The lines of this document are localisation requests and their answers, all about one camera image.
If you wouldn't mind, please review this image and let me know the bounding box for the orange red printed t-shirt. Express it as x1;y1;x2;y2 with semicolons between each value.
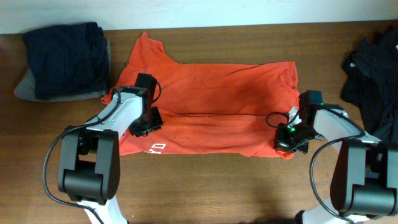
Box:
117;34;299;159

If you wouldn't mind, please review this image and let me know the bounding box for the navy blue garment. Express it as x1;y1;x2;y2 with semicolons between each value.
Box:
22;22;109;100

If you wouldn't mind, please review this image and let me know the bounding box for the grey garment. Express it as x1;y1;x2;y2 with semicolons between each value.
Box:
14;39;111;102

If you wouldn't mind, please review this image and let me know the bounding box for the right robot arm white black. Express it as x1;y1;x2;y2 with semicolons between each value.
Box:
274;103;397;223

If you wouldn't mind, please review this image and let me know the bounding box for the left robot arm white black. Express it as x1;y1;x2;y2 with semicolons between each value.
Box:
58;85;162;223

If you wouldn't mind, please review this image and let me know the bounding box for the pile of dark clothes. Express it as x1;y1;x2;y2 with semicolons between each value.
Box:
341;26;397;144

